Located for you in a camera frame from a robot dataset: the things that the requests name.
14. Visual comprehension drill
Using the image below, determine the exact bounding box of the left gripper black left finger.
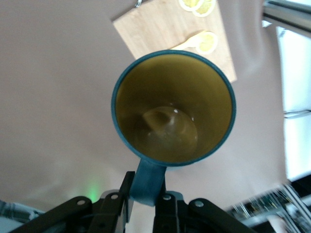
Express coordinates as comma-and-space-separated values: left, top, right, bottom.
14, 171, 136, 233

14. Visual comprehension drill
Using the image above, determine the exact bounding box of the aluminium frame profile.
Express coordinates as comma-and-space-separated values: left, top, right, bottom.
261, 0, 311, 28

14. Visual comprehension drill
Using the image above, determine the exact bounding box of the wooden cutting board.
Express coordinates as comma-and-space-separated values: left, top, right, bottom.
112, 0, 238, 83

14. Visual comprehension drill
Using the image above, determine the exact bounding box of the lemon slice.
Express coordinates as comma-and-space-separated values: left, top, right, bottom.
178, 0, 205, 12
193, 0, 216, 17
195, 31, 218, 54

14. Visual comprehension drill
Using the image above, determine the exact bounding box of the teal cup with yellow inside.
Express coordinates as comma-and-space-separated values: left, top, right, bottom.
111, 50, 237, 207

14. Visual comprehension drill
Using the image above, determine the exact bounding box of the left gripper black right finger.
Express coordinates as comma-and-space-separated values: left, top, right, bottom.
153, 178, 253, 233

